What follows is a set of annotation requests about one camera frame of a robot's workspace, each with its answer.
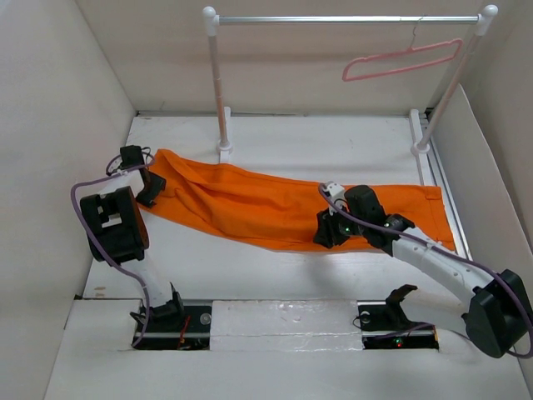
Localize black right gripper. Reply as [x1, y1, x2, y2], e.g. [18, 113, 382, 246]
[311, 201, 367, 248]

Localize orange trousers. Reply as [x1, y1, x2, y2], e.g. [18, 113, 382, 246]
[145, 149, 456, 253]

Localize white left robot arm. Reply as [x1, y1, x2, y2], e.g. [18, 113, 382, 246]
[74, 145, 186, 331]

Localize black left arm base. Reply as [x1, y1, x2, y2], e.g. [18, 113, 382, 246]
[135, 303, 212, 351]

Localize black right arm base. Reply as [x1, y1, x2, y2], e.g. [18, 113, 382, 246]
[352, 284, 440, 350]

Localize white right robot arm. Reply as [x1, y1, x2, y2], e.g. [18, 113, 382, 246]
[313, 182, 532, 358]

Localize pink clothes hanger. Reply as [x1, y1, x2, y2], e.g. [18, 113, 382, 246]
[341, 15, 464, 83]

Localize white clothes rack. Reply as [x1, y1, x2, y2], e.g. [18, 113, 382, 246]
[202, 4, 499, 184]

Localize white foam block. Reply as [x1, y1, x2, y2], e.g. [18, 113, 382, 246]
[210, 300, 363, 353]

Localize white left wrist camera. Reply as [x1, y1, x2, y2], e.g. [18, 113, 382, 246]
[107, 161, 124, 177]

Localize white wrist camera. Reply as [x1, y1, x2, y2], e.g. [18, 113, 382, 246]
[321, 181, 346, 204]
[107, 161, 124, 177]

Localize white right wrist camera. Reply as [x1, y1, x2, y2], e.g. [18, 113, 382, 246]
[321, 181, 346, 204]

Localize aluminium side rail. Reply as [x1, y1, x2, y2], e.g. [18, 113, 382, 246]
[420, 108, 471, 259]

